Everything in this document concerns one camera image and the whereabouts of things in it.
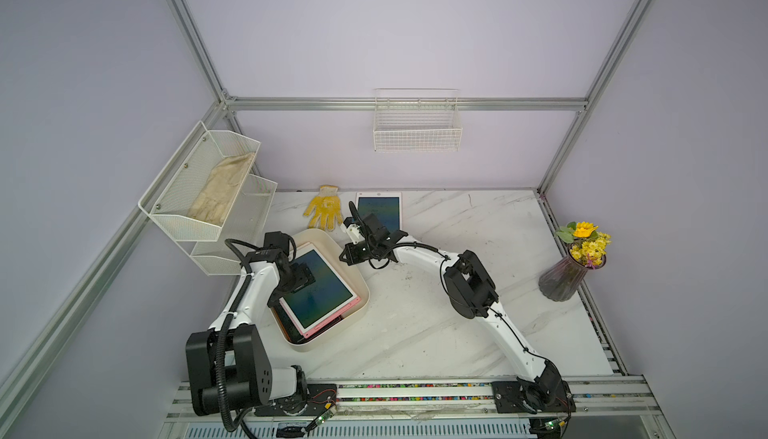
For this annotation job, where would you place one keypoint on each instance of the beige storage tray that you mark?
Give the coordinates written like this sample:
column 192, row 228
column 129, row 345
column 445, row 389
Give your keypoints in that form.
column 331, row 251

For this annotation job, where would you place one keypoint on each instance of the purple glass vase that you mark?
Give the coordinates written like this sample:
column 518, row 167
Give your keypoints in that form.
column 561, row 281

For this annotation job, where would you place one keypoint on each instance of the white mesh two-tier shelf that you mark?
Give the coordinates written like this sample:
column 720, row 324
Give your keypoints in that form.
column 167, row 201

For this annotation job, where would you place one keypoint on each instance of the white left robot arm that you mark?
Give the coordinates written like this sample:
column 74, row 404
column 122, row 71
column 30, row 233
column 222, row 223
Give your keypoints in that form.
column 229, row 370

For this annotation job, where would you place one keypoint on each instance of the aluminium frame profiles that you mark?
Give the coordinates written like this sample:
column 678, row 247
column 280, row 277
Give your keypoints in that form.
column 90, row 90

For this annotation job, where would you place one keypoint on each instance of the yellow flower bouquet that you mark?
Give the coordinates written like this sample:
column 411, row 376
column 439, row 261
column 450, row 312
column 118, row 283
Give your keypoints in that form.
column 585, row 243

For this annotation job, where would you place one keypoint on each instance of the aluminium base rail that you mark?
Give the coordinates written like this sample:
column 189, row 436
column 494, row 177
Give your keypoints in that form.
column 479, row 398

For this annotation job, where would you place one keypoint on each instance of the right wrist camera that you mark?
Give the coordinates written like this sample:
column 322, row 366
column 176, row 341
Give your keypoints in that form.
column 353, row 231

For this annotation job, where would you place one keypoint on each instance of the beige glove in shelf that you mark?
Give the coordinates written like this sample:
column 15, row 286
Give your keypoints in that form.
column 213, row 203

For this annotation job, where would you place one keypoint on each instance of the white wire wall basket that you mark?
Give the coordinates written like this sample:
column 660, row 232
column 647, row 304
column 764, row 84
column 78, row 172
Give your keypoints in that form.
column 416, row 120

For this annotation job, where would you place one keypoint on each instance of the yellow work glove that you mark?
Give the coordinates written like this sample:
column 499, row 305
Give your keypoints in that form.
column 324, row 210

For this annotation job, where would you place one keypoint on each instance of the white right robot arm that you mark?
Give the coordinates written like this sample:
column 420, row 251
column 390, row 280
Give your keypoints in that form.
column 473, row 295

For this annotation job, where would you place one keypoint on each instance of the dark red bottom tablet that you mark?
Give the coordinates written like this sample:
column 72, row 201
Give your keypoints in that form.
column 289, row 330

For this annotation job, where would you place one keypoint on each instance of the pink white writing tablet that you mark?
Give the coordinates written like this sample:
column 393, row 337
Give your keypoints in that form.
column 385, row 206

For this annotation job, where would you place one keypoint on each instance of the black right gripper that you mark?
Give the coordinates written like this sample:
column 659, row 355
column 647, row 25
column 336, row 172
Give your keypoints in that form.
column 353, row 258

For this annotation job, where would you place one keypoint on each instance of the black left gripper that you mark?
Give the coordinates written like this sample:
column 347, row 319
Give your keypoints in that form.
column 302, row 276

